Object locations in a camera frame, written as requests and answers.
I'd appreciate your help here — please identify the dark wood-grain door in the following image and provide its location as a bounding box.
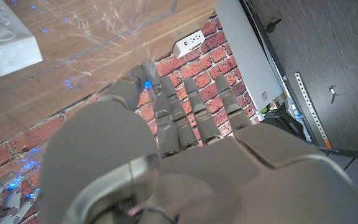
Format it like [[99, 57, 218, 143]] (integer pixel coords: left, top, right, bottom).
[[244, 0, 358, 154]]

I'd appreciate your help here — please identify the black door knob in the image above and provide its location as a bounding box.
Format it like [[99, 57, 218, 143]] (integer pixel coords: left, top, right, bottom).
[[265, 17, 283, 34]]

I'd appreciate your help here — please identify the red brick print backdrop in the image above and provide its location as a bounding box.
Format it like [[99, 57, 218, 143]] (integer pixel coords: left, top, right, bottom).
[[0, 11, 260, 224]]

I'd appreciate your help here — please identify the white cube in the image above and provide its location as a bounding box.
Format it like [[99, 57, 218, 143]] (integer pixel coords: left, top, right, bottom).
[[0, 0, 44, 77]]

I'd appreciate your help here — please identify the clear cellophane sheet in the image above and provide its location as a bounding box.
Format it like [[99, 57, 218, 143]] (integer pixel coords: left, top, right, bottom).
[[0, 0, 180, 187]]

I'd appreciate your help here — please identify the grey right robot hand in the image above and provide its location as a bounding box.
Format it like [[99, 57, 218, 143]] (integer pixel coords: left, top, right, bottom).
[[0, 170, 40, 224]]

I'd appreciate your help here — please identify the white slotted metal rail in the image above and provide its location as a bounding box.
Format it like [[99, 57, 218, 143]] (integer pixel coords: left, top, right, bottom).
[[294, 72, 334, 150]]

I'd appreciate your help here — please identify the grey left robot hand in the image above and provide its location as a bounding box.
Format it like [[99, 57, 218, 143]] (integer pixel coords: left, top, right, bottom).
[[37, 58, 358, 224]]

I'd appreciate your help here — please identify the white wall panel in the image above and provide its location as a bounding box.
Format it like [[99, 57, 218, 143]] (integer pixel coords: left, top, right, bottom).
[[215, 0, 284, 113]]

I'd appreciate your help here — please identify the white power strip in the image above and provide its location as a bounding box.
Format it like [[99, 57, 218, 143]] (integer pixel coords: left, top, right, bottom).
[[172, 29, 206, 59]]

